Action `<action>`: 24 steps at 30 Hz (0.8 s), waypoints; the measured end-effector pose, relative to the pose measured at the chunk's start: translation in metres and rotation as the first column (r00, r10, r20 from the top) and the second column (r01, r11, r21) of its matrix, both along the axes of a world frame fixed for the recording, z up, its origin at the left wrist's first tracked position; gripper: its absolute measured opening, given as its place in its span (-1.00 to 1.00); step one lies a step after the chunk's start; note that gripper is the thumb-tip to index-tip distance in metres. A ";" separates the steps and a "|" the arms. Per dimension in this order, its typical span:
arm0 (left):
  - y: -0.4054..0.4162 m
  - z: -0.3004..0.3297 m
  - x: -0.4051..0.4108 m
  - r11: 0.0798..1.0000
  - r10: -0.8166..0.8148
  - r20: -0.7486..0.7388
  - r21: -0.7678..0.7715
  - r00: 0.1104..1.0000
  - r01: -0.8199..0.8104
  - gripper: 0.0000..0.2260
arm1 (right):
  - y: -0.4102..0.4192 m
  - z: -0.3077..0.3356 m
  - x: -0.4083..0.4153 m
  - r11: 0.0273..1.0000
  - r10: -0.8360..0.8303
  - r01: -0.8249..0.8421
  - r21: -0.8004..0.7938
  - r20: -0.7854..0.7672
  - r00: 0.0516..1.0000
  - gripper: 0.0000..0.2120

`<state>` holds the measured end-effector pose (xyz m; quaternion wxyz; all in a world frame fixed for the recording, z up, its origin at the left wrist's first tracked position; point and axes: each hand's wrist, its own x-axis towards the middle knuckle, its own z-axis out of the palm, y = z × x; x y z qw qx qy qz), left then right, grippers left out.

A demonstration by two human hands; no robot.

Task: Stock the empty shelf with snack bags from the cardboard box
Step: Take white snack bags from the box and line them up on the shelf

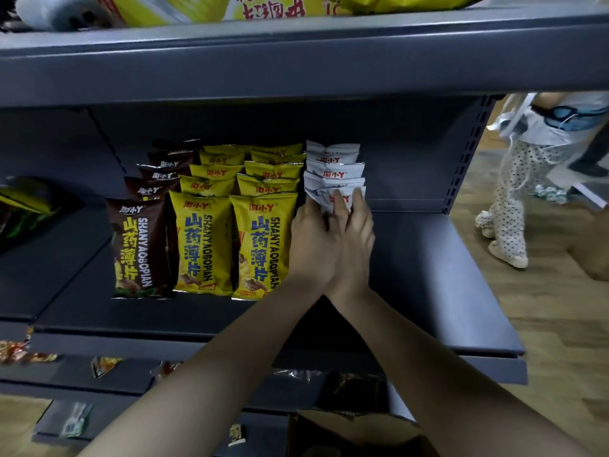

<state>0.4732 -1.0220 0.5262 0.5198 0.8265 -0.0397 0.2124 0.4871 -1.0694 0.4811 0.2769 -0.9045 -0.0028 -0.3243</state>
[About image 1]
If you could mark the yellow red printed carton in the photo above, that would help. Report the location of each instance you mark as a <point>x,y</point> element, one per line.
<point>200,7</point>

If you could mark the person's right forearm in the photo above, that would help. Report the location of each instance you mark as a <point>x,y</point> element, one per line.
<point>452,395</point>

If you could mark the white snack packet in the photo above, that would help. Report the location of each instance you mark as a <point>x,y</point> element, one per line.
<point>333,182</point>
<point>333,147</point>
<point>335,171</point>
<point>333,159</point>
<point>321,197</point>

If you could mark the brown cardboard box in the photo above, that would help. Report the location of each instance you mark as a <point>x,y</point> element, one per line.
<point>361,428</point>

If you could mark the heap of green brown bags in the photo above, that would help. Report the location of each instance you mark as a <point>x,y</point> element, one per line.
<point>24,209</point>

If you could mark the large yellow crisp bag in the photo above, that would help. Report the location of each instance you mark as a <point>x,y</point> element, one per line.
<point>409,2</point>

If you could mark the person's left forearm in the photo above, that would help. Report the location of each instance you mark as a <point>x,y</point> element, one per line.
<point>200,390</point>

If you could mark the dark blue metal shelf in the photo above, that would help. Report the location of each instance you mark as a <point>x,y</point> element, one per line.
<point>428,280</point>

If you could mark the clear plastic water bottle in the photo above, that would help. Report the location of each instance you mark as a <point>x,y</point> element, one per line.
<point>549,194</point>

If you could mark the person's right hand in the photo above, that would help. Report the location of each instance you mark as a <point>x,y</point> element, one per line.
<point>359,252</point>

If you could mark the blue waist bag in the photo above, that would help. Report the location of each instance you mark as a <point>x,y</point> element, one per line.
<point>575,118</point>

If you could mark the small red white sachet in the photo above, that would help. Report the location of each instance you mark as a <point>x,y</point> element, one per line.
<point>237,435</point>

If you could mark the pile of red orange packets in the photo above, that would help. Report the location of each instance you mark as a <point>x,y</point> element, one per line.
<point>19,352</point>

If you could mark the sealed brown shipping carton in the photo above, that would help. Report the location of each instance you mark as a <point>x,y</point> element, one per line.
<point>592,252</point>

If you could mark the white plastic wrapped pack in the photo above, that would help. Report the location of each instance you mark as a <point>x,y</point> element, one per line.
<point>62,11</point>

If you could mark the person's left hand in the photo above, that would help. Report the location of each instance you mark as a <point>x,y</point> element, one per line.
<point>311,252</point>

